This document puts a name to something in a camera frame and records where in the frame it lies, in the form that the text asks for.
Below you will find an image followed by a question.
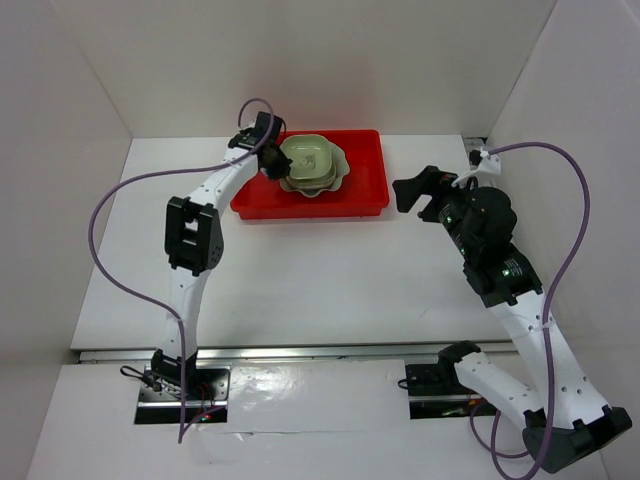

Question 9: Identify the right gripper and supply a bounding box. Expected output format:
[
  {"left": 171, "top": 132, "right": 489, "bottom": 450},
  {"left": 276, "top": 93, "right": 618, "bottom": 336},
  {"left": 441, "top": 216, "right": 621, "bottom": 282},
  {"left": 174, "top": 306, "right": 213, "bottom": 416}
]
[{"left": 392, "top": 164, "right": 486, "bottom": 258}]

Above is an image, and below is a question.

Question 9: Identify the green square plate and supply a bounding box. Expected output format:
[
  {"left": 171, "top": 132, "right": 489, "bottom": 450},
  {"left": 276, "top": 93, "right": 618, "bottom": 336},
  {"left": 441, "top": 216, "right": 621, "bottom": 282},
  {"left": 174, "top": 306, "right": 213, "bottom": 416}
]
[
  {"left": 281, "top": 174, "right": 336, "bottom": 191},
  {"left": 280, "top": 134, "right": 335, "bottom": 182}
]

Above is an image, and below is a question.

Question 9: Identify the large green scalloped bowl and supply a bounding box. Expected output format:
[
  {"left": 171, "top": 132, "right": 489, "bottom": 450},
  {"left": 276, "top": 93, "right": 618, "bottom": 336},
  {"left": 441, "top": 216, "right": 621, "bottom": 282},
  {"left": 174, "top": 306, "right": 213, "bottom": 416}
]
[{"left": 279, "top": 143, "right": 351, "bottom": 199}]

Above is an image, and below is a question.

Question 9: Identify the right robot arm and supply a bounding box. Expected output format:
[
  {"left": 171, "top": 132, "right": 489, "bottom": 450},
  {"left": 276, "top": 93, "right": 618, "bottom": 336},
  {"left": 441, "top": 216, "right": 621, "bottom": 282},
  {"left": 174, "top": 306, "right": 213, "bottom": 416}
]
[{"left": 392, "top": 166, "right": 632, "bottom": 474}]

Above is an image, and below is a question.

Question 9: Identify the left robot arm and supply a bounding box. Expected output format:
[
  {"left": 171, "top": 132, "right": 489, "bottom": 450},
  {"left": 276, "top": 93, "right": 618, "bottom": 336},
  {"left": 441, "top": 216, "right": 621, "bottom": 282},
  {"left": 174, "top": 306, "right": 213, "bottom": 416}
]
[{"left": 151, "top": 111, "right": 291, "bottom": 399}]

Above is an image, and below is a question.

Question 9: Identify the red plastic bin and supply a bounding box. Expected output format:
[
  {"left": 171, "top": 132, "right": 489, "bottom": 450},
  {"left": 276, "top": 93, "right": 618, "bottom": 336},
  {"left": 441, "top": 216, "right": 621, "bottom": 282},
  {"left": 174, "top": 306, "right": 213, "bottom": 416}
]
[{"left": 231, "top": 129, "right": 389, "bottom": 220}]

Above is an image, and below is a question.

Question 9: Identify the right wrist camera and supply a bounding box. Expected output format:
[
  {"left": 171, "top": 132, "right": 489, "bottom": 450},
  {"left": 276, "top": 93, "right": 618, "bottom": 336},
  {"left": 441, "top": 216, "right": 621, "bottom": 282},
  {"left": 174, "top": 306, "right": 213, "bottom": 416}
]
[{"left": 452, "top": 147, "right": 501, "bottom": 188}]

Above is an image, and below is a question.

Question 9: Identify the front aluminium rail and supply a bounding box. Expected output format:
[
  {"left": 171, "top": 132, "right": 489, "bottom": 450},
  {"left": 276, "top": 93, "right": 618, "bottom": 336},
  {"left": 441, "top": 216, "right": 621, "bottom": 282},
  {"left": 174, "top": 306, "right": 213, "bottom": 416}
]
[{"left": 74, "top": 339, "right": 541, "bottom": 364}]

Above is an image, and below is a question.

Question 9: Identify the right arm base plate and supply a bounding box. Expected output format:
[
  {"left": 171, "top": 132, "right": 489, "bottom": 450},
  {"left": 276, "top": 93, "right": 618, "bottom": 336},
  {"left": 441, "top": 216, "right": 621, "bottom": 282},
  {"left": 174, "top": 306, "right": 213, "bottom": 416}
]
[{"left": 397, "top": 364, "right": 496, "bottom": 420}]

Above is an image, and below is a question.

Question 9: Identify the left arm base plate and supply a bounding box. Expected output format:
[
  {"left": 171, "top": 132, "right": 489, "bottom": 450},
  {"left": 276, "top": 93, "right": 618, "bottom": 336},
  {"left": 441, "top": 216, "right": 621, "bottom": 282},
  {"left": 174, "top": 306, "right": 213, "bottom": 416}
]
[{"left": 133, "top": 365, "right": 231, "bottom": 425}]

